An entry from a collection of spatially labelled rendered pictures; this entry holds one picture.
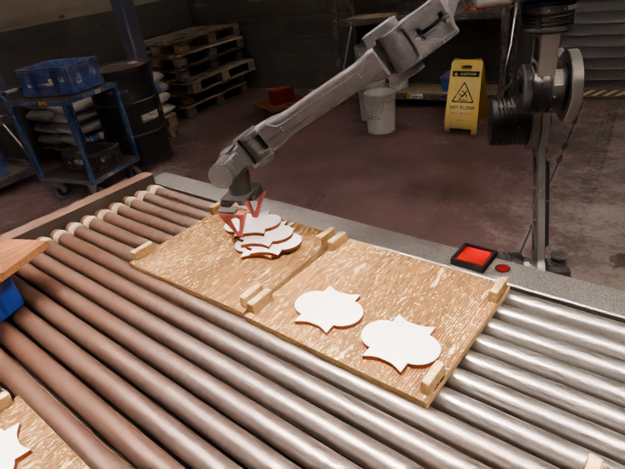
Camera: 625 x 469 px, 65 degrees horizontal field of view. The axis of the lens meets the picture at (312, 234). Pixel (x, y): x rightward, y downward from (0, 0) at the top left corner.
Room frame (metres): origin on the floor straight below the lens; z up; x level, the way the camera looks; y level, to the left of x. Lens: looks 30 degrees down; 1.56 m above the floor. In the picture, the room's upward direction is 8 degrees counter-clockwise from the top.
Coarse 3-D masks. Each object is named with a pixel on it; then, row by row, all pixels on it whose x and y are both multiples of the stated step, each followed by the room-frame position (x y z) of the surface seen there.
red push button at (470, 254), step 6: (462, 252) 0.93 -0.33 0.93; (468, 252) 0.92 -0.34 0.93; (474, 252) 0.92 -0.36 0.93; (480, 252) 0.92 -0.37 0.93; (486, 252) 0.91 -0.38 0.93; (456, 258) 0.91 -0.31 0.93; (462, 258) 0.90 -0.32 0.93; (468, 258) 0.90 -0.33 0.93; (474, 258) 0.90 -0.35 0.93; (480, 258) 0.89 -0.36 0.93; (486, 258) 0.89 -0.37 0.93; (480, 264) 0.87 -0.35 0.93
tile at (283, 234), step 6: (282, 222) 1.12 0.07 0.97; (276, 228) 1.09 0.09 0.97; (282, 228) 1.09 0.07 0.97; (288, 228) 1.08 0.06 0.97; (270, 234) 1.06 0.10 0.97; (276, 234) 1.06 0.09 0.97; (282, 234) 1.05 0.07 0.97; (288, 234) 1.05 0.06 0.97; (240, 240) 1.07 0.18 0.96; (246, 240) 1.05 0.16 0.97; (252, 240) 1.05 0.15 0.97; (258, 240) 1.04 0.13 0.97; (264, 240) 1.04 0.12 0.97; (270, 240) 1.04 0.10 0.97; (276, 240) 1.03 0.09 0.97; (282, 240) 1.03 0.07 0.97; (246, 246) 1.04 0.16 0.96; (252, 246) 1.04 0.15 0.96; (258, 246) 1.03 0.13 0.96; (264, 246) 1.02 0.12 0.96; (270, 246) 1.02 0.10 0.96
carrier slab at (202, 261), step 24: (216, 216) 1.28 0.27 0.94; (168, 240) 1.17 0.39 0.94; (192, 240) 1.15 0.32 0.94; (216, 240) 1.13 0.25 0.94; (312, 240) 1.06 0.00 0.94; (144, 264) 1.06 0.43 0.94; (168, 264) 1.05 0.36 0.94; (192, 264) 1.03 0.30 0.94; (216, 264) 1.01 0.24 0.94; (240, 264) 1.00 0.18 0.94; (264, 264) 0.98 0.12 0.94; (288, 264) 0.97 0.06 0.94; (192, 288) 0.93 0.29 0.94; (216, 288) 0.91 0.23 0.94; (240, 288) 0.90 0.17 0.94; (264, 288) 0.89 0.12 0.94; (240, 312) 0.82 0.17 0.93
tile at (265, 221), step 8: (248, 216) 1.17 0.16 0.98; (264, 216) 1.15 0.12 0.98; (272, 216) 1.14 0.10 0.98; (248, 224) 1.12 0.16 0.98; (256, 224) 1.11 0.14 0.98; (264, 224) 1.10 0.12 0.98; (272, 224) 1.10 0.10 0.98; (280, 224) 1.11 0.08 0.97; (232, 232) 1.09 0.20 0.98; (248, 232) 1.08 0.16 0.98; (256, 232) 1.07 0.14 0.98; (264, 232) 1.07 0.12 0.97
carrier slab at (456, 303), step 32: (352, 256) 0.96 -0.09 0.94; (384, 256) 0.95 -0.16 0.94; (288, 288) 0.87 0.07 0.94; (320, 288) 0.86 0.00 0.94; (352, 288) 0.84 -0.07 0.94; (384, 288) 0.82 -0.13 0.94; (416, 288) 0.81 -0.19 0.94; (448, 288) 0.79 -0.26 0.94; (480, 288) 0.78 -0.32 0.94; (256, 320) 0.78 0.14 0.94; (288, 320) 0.77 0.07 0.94; (416, 320) 0.71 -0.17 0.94; (448, 320) 0.70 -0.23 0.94; (480, 320) 0.69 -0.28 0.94; (320, 352) 0.67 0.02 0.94; (352, 352) 0.65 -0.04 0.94; (448, 352) 0.62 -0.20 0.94; (384, 384) 0.57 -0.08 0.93; (416, 384) 0.56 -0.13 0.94
